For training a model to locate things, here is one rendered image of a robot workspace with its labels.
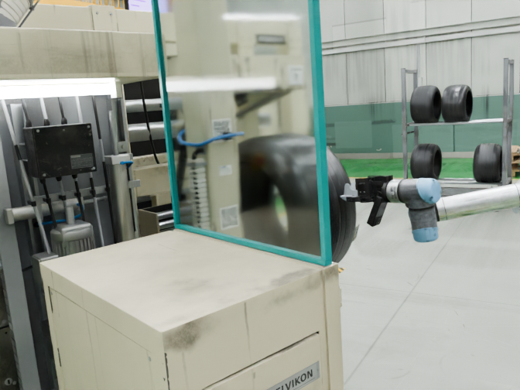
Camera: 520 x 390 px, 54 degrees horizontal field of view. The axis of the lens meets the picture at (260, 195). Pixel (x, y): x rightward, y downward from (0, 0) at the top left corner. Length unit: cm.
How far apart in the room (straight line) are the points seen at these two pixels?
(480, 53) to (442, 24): 110
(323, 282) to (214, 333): 26
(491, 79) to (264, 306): 1211
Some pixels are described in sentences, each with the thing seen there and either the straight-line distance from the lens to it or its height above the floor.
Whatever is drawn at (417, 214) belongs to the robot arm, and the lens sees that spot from 159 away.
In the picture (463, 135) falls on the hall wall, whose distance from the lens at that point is 1289.
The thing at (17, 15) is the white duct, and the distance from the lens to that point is 173.
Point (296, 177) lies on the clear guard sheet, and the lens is 100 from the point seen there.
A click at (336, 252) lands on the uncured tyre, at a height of 104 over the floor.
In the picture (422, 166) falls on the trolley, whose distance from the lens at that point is 724.
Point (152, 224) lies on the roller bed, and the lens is 204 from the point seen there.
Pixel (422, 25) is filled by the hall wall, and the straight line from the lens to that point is 1317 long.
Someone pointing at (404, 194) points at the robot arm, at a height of 129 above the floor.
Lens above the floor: 158
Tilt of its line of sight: 10 degrees down
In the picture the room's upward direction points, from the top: 4 degrees counter-clockwise
